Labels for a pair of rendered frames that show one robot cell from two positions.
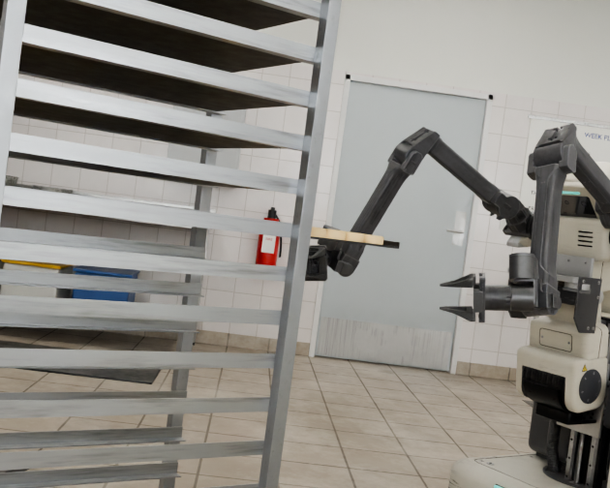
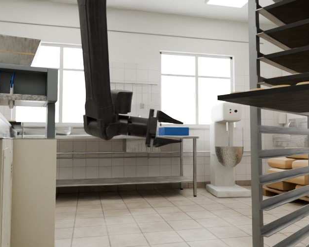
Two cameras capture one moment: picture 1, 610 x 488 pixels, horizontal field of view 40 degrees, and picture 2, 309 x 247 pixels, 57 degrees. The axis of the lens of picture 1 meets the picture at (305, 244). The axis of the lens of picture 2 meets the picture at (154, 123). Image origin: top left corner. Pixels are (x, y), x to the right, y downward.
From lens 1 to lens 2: 272 cm
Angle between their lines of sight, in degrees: 170
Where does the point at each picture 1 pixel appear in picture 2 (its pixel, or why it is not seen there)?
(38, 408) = (307, 187)
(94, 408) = (300, 190)
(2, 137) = not seen: hidden behind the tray
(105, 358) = (298, 171)
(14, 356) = not seen: outside the picture
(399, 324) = not seen: outside the picture
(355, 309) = not seen: outside the picture
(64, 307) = (305, 150)
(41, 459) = (307, 208)
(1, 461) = not seen: outside the picture
